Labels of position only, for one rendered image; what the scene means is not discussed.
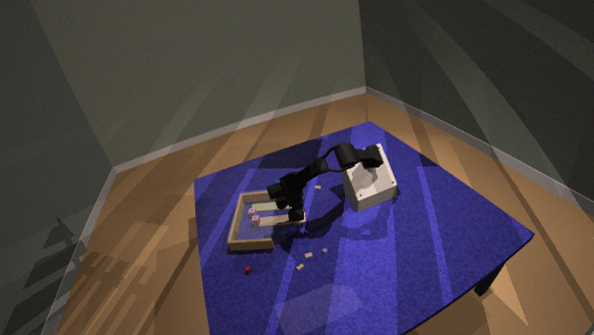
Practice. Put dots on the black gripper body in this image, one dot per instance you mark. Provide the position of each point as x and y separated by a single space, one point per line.
296 213

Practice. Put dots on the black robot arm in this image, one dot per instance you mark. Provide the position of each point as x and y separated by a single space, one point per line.
347 155

